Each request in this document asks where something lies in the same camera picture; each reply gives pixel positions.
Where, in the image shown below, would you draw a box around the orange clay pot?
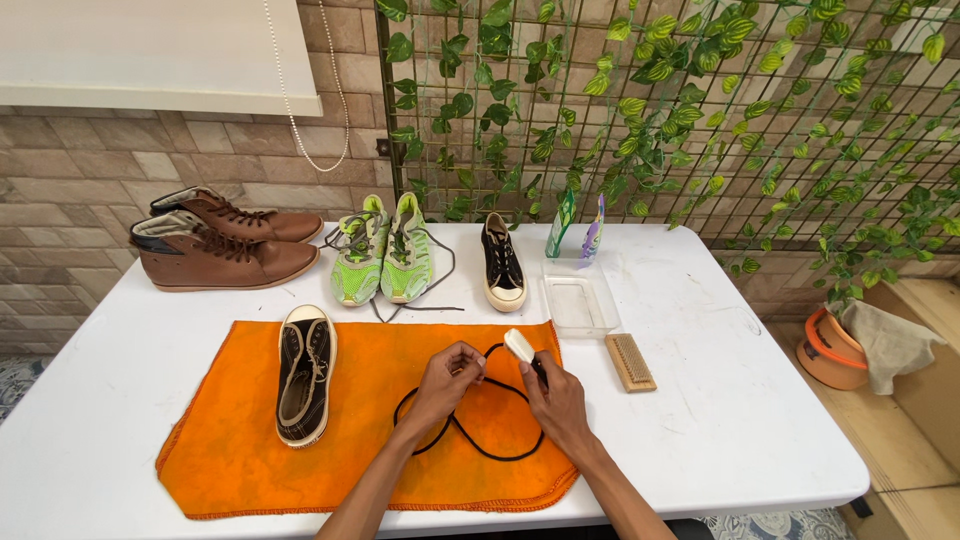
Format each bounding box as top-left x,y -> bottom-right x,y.
795,306 -> 871,391

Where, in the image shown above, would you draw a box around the orange cloth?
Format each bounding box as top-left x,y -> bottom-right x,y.
155,320 -> 580,521

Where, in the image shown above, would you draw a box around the black canvas sneaker with lace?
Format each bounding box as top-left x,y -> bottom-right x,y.
480,212 -> 528,313

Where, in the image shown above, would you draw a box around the person's left hand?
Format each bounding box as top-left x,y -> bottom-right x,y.
405,341 -> 488,440

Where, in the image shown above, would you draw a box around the black shoelace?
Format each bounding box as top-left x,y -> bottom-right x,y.
393,342 -> 546,462

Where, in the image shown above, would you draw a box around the green mesh sneaker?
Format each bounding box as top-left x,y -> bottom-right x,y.
371,192 -> 466,324
321,194 -> 392,308

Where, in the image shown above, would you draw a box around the clear plastic container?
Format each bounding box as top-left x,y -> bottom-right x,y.
541,258 -> 621,340

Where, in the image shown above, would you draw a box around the person's right hand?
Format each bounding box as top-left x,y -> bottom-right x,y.
519,358 -> 597,455

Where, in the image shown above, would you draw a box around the beige rag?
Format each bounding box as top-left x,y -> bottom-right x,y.
825,298 -> 949,396

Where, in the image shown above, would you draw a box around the wooden step platform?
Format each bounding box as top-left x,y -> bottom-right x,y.
765,277 -> 960,540

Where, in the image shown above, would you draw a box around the brown leather boot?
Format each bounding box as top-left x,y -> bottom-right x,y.
148,186 -> 325,245
129,210 -> 321,293

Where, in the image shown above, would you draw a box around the artificial green leaf vines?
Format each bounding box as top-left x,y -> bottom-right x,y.
375,0 -> 960,301

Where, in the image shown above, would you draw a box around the metal grid trellis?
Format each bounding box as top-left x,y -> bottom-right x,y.
374,0 -> 960,256

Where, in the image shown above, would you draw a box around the wooden scrub brush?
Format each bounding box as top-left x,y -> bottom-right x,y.
604,333 -> 658,394

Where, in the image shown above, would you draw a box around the small white cleaning brush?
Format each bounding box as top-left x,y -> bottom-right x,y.
503,328 -> 550,390

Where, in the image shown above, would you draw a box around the black canvas sneaker without lace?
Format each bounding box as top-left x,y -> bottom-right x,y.
275,304 -> 339,450

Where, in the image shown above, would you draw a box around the purple packet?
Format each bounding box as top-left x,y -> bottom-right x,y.
578,194 -> 606,262

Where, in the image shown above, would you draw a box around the white roller blind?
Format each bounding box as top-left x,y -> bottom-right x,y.
0,0 -> 324,118

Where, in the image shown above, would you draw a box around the white bead chain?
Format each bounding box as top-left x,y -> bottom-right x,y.
261,0 -> 351,174

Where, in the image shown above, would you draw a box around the green packet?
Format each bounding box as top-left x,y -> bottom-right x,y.
544,189 -> 578,260

